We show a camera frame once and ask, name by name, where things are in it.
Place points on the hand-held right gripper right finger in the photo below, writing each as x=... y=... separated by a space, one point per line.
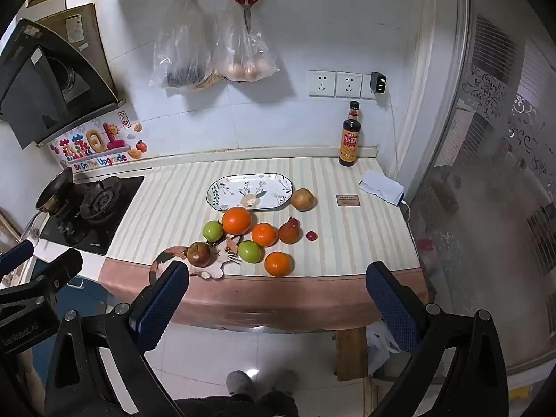
x=391 y=308

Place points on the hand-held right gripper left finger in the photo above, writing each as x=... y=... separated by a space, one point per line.
x=160 y=304

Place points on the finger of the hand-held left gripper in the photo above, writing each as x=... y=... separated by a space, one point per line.
x=65 y=267
x=17 y=255

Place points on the dark red brown apple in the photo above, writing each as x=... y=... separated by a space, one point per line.
x=199 y=254

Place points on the green apple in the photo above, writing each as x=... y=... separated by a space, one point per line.
x=249 y=252
x=213 y=231

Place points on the large orange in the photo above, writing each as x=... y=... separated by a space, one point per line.
x=236 y=220

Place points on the small orange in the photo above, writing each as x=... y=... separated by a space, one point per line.
x=264 y=234
x=278 y=264

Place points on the reddish orange pomegranate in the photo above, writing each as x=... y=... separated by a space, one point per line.
x=289 y=232

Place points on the brown pear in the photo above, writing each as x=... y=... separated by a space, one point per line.
x=302 y=200

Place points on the floral oval ceramic plate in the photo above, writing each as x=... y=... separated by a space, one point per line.
x=249 y=192

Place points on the person's left forearm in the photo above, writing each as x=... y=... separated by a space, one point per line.
x=26 y=373

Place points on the white plastic bag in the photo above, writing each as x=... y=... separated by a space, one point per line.
x=381 y=343

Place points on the wooden stool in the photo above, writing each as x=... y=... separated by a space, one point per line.
x=351 y=354

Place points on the black gas stove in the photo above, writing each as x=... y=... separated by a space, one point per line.
x=100 y=208

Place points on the small dark frying pan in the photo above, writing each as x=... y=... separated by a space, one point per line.
x=54 y=191

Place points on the striped tablecloth with cat print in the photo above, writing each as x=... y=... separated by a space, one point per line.
x=347 y=243

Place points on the red cherry tomato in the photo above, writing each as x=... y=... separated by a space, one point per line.
x=311 y=236

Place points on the grey fuzzy slipper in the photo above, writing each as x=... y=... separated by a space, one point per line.
x=240 y=383

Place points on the small brown card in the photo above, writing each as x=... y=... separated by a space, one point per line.
x=348 y=200

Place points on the white folded cloth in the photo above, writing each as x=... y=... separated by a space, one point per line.
x=381 y=186

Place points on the dark sauce bottle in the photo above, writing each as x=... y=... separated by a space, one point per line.
x=349 y=141

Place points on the patterned glass sliding door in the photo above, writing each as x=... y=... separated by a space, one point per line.
x=491 y=160

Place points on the black range hood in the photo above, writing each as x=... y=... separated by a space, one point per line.
x=39 y=78

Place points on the black plug adapter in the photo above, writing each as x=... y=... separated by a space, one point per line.
x=378 y=82

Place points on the clear plastic bag dark contents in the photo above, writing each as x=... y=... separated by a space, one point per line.
x=182 y=47

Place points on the clear plastic bag of eggs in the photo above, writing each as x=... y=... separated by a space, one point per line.
x=243 y=56

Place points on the colourful wall sticker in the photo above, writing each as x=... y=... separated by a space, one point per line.
x=100 y=145

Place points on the white wall outlet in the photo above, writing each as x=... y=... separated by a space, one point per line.
x=321 y=83
x=348 y=84
x=367 y=91

